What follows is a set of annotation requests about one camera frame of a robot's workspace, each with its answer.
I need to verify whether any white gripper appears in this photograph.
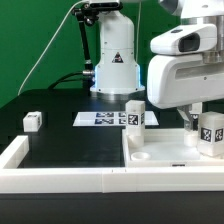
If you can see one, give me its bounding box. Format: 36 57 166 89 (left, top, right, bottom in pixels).
147 54 224 131

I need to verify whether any white square tabletop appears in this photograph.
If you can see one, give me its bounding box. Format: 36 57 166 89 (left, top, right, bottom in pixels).
122 129 224 167

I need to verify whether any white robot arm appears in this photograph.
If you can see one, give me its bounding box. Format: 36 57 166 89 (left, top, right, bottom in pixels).
90 0 224 130

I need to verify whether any white marker sheet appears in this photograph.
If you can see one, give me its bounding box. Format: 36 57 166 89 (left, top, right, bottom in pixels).
72 111 160 127

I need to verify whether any white U-shaped obstacle fence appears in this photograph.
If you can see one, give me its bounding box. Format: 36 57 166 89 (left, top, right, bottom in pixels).
0 135 224 194

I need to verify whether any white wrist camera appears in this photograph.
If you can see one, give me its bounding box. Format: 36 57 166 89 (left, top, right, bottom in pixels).
150 24 217 55

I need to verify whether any black cable bundle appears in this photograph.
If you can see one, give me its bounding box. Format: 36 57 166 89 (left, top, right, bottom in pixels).
47 73 95 90

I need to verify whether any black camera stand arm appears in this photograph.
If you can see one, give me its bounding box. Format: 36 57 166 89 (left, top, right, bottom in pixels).
71 2 98 78

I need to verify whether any white cable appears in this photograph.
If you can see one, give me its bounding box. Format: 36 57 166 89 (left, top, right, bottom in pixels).
17 0 88 97

